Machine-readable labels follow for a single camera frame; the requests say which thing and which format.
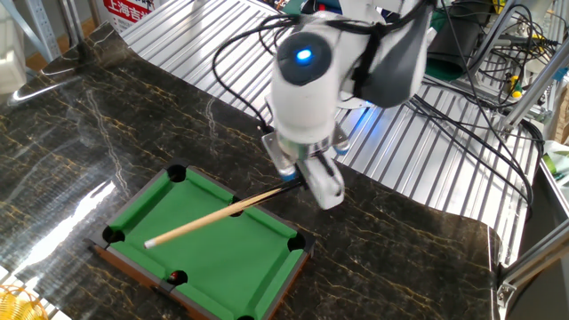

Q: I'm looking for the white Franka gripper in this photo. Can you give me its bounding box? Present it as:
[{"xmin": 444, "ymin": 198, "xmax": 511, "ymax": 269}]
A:
[{"xmin": 294, "ymin": 148, "xmax": 348, "ymax": 212}]

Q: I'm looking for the wooden pool cue black butt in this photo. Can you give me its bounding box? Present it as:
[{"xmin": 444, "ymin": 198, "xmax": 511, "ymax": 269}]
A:
[{"xmin": 142, "ymin": 180, "xmax": 309, "ymax": 250}]

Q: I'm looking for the mini pool table green felt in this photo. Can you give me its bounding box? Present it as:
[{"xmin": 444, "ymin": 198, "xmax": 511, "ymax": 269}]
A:
[{"xmin": 86, "ymin": 158, "xmax": 317, "ymax": 320}]

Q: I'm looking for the black marble pattern mat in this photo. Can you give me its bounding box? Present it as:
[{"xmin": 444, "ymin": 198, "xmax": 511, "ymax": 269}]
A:
[{"xmin": 0, "ymin": 21, "xmax": 503, "ymax": 320}]

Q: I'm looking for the green cutting mat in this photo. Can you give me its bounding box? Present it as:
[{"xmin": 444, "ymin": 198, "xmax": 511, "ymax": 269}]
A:
[{"xmin": 279, "ymin": 0, "xmax": 468, "ymax": 82}]

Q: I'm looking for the black pouch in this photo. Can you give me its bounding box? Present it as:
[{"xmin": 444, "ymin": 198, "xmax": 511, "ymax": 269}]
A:
[{"xmin": 426, "ymin": 4, "xmax": 495, "ymax": 76}]

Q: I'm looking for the yellow green screwdriver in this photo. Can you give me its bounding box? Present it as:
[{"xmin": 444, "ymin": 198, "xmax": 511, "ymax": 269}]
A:
[{"xmin": 506, "ymin": 73, "xmax": 524, "ymax": 100}]

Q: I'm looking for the grey metal pipe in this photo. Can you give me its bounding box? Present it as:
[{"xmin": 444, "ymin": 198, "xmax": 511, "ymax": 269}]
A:
[{"xmin": 466, "ymin": 0, "xmax": 524, "ymax": 76}]

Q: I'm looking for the red white printed box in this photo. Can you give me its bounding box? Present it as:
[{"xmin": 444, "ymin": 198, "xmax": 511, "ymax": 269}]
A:
[{"xmin": 95, "ymin": 0, "xmax": 166, "ymax": 33}]

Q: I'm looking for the grey slotted metal strut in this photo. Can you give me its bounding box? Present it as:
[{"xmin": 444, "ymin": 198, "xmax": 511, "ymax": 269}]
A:
[{"xmin": 0, "ymin": 0, "xmax": 63, "ymax": 63}]

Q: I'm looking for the grey mount plate blue-tipped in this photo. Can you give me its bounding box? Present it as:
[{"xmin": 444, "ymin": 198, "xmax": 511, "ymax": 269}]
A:
[{"xmin": 260, "ymin": 126, "xmax": 351, "ymax": 181}]

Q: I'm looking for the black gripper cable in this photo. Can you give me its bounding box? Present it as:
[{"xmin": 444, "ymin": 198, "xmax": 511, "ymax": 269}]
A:
[{"xmin": 211, "ymin": 12, "xmax": 312, "ymax": 134}]

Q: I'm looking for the aluminium frame beam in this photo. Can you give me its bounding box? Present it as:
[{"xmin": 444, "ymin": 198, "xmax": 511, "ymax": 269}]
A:
[
  {"xmin": 497, "ymin": 44, "xmax": 569, "ymax": 134},
  {"xmin": 495, "ymin": 217, "xmax": 569, "ymax": 308}
]

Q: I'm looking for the yellow wire basket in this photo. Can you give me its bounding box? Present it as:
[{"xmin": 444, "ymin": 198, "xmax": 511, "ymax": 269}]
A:
[{"xmin": 0, "ymin": 284, "xmax": 49, "ymax": 320}]

